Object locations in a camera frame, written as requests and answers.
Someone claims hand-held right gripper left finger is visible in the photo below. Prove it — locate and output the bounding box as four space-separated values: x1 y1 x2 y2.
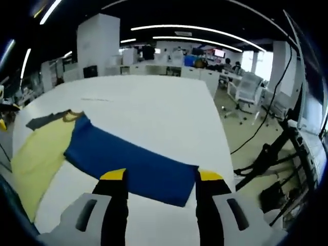
59 168 129 246

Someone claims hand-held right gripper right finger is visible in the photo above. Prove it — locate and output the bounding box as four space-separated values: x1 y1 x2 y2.
195 169 269 246

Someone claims yellow blue black garment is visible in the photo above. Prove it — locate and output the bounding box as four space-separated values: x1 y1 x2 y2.
10 109 200 208

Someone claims black equipment box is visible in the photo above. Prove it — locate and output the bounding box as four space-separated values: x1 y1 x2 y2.
260 182 286 214

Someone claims black equipment stand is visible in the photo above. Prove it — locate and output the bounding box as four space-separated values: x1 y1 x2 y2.
233 110 308 229

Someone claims black panel on pillar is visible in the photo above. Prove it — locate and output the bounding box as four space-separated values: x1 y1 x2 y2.
83 65 98 78

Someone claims white square pillar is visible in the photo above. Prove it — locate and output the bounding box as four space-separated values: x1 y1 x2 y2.
76 13 120 77

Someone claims white office chair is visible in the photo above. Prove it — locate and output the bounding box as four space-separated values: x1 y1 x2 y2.
263 89 290 126
225 71 265 126

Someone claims white cabinet row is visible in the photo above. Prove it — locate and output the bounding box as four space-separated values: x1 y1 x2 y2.
104 63 221 90

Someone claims white rolling board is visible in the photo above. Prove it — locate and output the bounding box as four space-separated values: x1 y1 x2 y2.
122 48 138 65

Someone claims blue storage bin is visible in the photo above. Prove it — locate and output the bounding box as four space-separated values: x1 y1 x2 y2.
183 55 197 68

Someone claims short ceiling light strip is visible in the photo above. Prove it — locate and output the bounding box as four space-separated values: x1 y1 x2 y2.
152 35 243 52

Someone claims long ceiling light strip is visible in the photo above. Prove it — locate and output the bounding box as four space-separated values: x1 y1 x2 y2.
130 24 260 53

